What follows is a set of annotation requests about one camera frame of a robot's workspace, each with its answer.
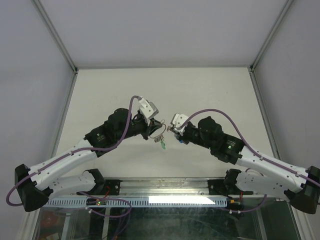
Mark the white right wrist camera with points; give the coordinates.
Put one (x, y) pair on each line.
(178, 123)

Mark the white slotted cable duct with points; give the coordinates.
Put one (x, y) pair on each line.
(160, 201)

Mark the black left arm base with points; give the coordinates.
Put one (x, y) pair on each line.
(105, 186)

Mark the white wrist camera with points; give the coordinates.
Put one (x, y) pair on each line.
(147, 109)
(178, 123)

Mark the aluminium frame post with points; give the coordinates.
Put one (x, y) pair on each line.
(252, 70)
(40, 8)

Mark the aluminium mounting rail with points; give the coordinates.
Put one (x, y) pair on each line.
(133, 187)

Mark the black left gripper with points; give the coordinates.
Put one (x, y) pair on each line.
(154, 124)

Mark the left aluminium frame post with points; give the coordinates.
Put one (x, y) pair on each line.
(40, 8)

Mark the right aluminium frame post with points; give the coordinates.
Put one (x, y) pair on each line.
(252, 70)

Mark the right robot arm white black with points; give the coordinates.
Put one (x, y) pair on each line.
(233, 150)

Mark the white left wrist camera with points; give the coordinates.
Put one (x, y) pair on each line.
(147, 109)

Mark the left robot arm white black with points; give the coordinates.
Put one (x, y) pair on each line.
(40, 183)

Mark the metal keyring with clips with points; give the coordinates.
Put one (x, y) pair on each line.
(159, 138)

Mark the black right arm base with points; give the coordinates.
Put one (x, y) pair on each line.
(220, 187)

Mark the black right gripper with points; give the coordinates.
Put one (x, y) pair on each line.
(183, 137)

